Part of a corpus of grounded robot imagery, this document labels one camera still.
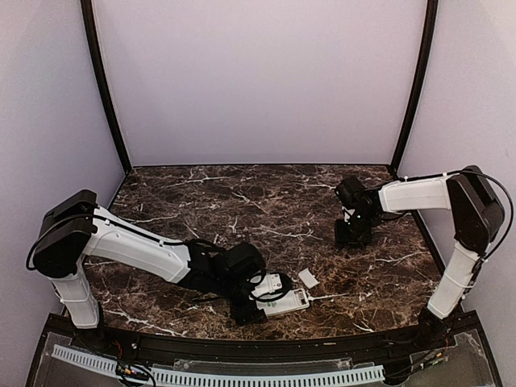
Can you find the black right corner post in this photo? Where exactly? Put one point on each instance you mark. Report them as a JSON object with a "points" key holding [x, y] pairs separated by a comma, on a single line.
{"points": [[417, 85]]}

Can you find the black left corner post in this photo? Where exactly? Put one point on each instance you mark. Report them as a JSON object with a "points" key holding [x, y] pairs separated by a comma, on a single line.
{"points": [[87, 11]]}

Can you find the white battery cover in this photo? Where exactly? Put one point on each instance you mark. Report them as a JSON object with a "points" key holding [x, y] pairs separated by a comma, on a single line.
{"points": [[308, 279]]}

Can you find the black front table rail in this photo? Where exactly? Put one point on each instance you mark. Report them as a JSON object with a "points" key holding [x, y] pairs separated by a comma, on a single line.
{"points": [[390, 347]]}

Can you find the black corner post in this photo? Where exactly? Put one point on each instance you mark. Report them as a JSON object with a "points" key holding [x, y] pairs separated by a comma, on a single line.
{"points": [[87, 11], [417, 85]]}

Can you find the white remote control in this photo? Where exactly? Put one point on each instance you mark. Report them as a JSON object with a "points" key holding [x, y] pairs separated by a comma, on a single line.
{"points": [[294, 300]]}

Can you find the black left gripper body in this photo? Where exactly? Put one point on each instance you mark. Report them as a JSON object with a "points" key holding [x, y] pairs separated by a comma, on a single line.
{"points": [[229, 287]]}

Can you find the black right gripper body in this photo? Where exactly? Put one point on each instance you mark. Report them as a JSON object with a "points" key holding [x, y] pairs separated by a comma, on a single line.
{"points": [[356, 233]]}

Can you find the white slotted cable duct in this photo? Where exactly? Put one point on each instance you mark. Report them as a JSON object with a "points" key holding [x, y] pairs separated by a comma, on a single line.
{"points": [[204, 373]]}

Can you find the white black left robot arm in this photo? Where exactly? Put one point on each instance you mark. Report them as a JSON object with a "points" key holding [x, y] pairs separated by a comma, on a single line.
{"points": [[79, 227]]}

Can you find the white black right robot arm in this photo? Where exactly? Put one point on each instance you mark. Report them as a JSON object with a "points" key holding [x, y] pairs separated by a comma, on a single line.
{"points": [[467, 214]]}

